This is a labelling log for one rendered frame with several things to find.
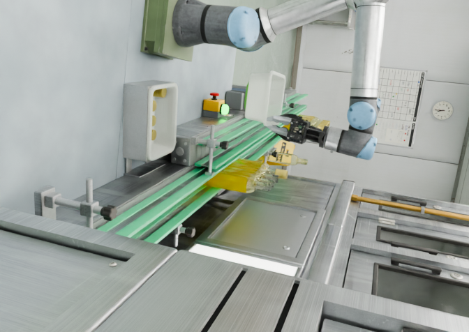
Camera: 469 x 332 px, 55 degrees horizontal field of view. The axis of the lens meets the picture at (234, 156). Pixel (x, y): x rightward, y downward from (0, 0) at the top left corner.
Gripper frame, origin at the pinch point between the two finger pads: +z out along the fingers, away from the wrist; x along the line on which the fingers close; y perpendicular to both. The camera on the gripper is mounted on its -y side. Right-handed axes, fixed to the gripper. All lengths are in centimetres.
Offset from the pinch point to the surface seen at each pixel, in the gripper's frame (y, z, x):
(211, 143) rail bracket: 12.5, 13.8, 10.1
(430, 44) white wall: -578, -78, -108
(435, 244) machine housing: -23, -65, 30
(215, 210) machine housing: -10.2, 14.3, 39.3
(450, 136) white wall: -592, -143, 14
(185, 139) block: 12.2, 23.0, 11.3
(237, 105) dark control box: -55, 29, 2
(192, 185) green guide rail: 23.1, 12.9, 22.3
